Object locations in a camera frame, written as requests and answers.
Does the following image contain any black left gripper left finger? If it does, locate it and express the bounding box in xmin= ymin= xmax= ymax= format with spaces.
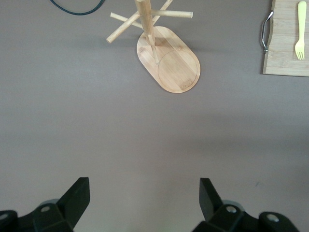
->
xmin=0 ymin=177 xmax=90 ymax=232

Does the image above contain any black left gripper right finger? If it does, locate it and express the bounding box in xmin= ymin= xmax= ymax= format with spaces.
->
xmin=193 ymin=177 xmax=300 ymax=232

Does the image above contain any wooden mug tree stand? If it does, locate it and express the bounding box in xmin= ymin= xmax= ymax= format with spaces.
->
xmin=106 ymin=0 xmax=201 ymax=94

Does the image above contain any bamboo cutting board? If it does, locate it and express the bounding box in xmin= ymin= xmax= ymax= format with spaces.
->
xmin=260 ymin=0 xmax=309 ymax=77

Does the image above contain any yellow plastic fork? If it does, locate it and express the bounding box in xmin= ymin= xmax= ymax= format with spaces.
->
xmin=294 ymin=0 xmax=307 ymax=60

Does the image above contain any metal cutting board handle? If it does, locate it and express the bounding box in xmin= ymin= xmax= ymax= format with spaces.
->
xmin=260 ymin=11 xmax=274 ymax=54

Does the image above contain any long black looped cable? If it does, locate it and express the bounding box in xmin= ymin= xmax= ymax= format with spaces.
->
xmin=50 ymin=0 xmax=105 ymax=16

